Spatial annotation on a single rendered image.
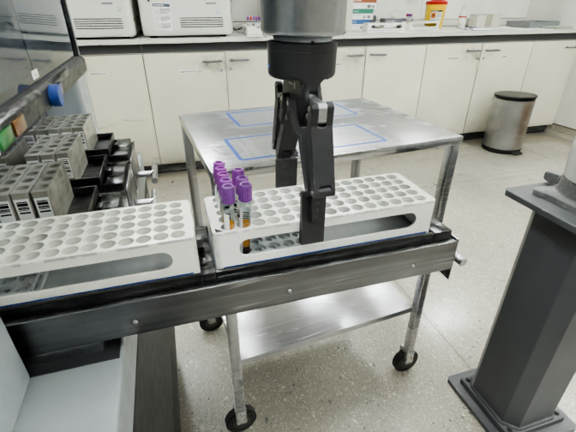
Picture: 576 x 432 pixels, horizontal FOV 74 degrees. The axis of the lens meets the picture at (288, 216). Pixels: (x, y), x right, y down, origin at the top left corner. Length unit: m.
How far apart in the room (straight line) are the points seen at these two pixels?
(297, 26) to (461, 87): 3.26
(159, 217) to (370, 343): 1.15
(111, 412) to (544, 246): 0.93
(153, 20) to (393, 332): 2.20
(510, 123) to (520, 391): 2.60
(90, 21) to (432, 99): 2.51
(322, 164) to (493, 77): 3.45
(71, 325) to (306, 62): 0.37
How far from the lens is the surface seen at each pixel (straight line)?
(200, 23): 2.74
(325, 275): 0.50
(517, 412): 1.36
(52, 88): 0.64
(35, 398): 0.51
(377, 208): 0.50
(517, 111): 3.57
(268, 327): 1.14
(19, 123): 0.51
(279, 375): 1.39
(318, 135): 0.40
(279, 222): 0.46
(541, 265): 1.09
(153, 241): 0.45
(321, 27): 0.41
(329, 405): 1.33
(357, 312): 1.21
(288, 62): 0.42
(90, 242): 0.49
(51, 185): 0.61
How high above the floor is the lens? 1.09
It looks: 29 degrees down
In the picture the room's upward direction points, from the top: straight up
